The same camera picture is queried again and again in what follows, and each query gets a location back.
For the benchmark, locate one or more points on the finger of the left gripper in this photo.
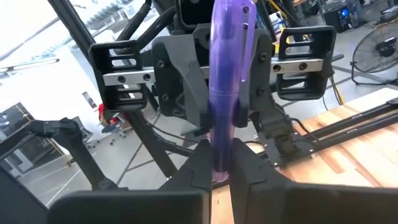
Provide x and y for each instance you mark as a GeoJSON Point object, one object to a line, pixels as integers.
{"type": "Point", "coordinates": [262, 77]}
{"type": "Point", "coordinates": [177, 77]}

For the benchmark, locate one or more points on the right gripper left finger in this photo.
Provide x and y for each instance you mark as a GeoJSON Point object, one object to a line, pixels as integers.
{"type": "Point", "coordinates": [140, 208]}

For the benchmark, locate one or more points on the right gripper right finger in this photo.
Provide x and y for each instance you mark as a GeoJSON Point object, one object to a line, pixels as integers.
{"type": "Point", "coordinates": [295, 205]}

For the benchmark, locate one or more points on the purple marker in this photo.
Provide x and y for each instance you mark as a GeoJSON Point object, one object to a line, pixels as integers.
{"type": "Point", "coordinates": [224, 93]}

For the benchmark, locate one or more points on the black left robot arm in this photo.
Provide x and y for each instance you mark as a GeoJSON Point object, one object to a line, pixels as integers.
{"type": "Point", "coordinates": [146, 28]}

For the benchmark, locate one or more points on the black computer tower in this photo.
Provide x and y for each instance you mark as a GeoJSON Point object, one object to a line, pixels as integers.
{"type": "Point", "coordinates": [337, 18]}

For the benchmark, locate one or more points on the black floor fan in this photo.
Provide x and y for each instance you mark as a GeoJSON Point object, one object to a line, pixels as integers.
{"type": "Point", "coordinates": [385, 49]}

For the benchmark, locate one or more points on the black aluminium rig frame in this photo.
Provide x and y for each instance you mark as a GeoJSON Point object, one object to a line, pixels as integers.
{"type": "Point", "coordinates": [81, 34]}

